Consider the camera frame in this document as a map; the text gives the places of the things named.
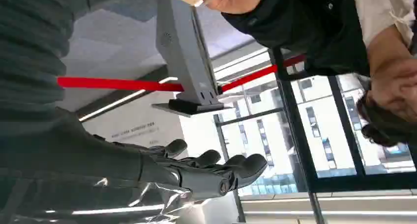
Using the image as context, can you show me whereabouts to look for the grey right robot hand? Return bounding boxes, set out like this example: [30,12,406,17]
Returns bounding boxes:
[0,108,268,224]

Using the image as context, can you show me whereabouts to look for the ceiling light strip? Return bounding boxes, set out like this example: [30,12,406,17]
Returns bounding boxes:
[78,76,179,123]

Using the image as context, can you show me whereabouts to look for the red barrier belt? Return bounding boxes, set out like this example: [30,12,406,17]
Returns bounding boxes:
[57,54,307,94]

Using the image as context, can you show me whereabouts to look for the ribbed grey right arm sleeve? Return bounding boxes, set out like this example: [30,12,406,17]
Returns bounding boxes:
[0,0,90,135]

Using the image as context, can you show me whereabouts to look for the person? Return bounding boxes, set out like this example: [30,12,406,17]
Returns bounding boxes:
[177,0,417,148]

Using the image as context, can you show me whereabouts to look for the black window frame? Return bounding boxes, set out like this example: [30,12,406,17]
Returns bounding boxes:
[213,47,417,224]

